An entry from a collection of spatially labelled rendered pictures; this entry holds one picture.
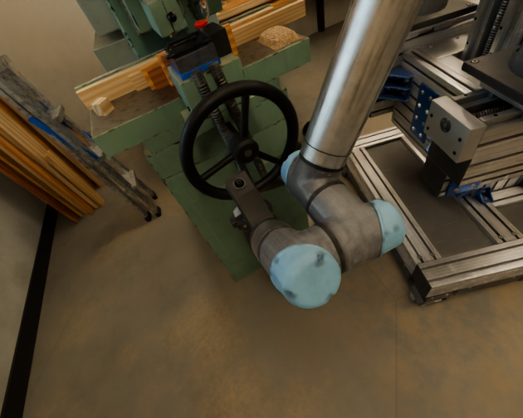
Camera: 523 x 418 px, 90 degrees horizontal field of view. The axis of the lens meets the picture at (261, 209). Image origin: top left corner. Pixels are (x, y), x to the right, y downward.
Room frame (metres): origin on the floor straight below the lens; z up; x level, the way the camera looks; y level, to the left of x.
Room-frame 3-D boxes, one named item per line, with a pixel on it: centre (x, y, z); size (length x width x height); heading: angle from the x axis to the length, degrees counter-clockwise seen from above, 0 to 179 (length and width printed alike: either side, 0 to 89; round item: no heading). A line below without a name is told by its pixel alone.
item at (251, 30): (0.86, -0.06, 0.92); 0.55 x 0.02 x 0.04; 102
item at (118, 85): (0.86, 0.06, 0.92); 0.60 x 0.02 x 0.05; 102
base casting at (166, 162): (0.96, 0.09, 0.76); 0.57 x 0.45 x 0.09; 12
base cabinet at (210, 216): (0.95, 0.09, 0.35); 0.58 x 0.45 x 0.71; 12
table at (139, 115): (0.73, 0.03, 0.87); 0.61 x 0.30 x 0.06; 102
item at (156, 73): (0.79, 0.03, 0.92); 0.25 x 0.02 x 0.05; 102
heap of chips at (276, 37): (0.80, -0.21, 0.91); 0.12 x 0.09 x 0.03; 12
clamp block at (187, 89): (0.65, 0.01, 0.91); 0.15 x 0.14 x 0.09; 102
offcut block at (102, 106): (0.73, 0.29, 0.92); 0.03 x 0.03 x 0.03; 54
